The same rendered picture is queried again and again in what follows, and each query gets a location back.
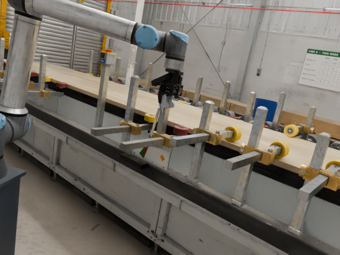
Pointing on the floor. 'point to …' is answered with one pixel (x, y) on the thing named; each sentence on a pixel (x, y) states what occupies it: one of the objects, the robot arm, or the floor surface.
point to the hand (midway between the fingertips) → (162, 110)
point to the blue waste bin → (266, 108)
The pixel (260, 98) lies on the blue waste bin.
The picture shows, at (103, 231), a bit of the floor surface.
